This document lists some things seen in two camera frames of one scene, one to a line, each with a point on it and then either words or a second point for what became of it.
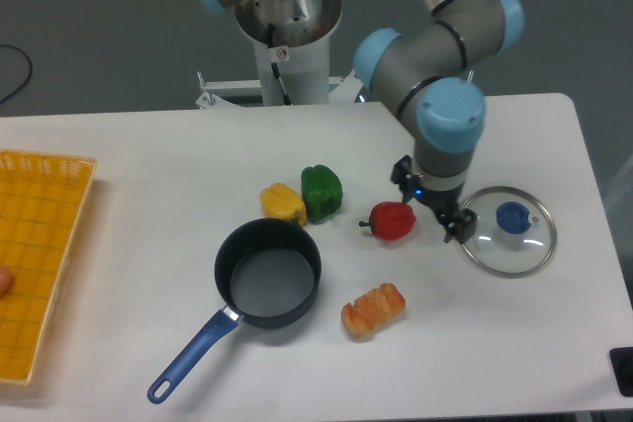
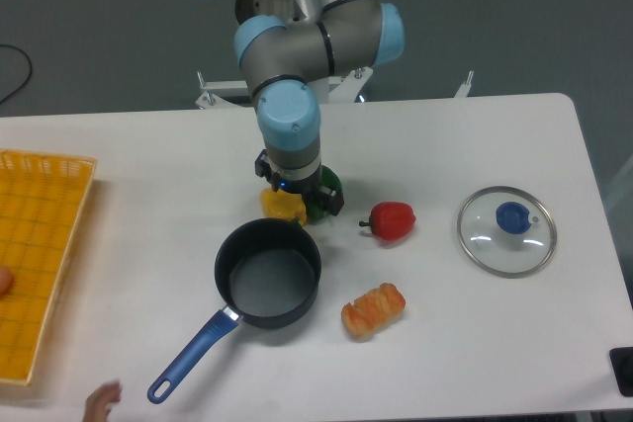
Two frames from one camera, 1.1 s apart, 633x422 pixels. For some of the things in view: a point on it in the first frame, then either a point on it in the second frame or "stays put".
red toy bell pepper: (392, 220) stays put
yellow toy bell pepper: (280, 201) stays put
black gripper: (460, 224) -> (325, 198)
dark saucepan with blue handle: (268, 274) stays put
